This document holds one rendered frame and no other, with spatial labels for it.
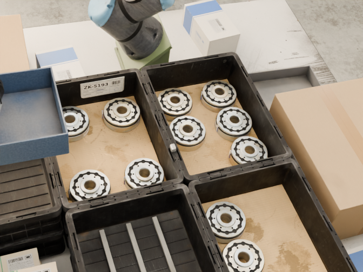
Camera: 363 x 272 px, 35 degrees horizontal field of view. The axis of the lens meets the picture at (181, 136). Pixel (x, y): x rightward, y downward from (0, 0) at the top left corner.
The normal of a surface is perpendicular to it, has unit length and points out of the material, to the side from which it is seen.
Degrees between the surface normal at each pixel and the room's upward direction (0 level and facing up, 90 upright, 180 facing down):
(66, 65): 0
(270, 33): 0
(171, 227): 0
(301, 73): 90
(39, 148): 90
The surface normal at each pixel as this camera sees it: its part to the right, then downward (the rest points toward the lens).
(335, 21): 0.11, -0.61
